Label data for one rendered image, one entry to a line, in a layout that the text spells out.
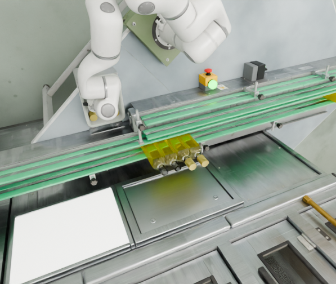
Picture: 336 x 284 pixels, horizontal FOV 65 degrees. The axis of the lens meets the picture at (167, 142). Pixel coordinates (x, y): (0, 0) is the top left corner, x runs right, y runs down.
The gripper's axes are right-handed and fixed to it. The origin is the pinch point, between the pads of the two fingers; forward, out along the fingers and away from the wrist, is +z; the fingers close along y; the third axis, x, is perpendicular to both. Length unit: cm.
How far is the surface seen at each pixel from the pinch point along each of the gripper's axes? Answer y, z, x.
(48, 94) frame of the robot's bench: -23, 63, -1
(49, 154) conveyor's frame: -24.6, -2.4, -18.7
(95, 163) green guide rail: -7.0, -3.5, -27.7
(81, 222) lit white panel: -18, -23, -43
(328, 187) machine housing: 84, -48, -47
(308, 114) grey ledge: 126, 1, -32
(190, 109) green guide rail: 39.5, -10.0, -10.4
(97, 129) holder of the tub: -2.5, 6.8, -14.7
